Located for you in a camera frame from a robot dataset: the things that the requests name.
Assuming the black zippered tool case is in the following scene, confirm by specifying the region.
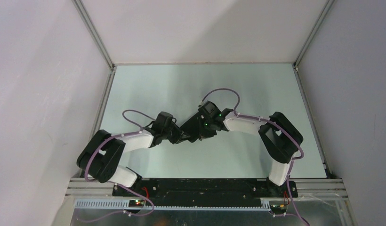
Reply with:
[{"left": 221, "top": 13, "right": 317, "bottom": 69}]
[{"left": 179, "top": 112, "right": 204, "bottom": 143}]

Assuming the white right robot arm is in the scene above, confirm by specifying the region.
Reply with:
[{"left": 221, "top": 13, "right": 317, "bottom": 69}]
[{"left": 198, "top": 101, "right": 304, "bottom": 197}]

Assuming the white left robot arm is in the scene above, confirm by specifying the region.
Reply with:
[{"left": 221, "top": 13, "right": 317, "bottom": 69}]
[{"left": 76, "top": 112, "right": 190, "bottom": 196}]

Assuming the aluminium frame rail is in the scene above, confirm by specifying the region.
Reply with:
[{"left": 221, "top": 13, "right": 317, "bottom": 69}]
[{"left": 88, "top": 65, "right": 117, "bottom": 143}]

